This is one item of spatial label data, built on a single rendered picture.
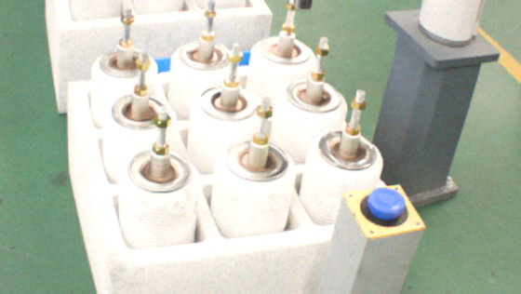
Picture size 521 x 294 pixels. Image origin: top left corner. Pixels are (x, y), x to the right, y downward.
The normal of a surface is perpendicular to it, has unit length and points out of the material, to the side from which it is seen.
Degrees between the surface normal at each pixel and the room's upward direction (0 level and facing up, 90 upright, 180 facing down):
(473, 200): 0
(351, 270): 90
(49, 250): 0
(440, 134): 90
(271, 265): 90
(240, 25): 90
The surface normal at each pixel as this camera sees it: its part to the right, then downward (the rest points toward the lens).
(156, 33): 0.31, 0.61
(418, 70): -0.90, 0.17
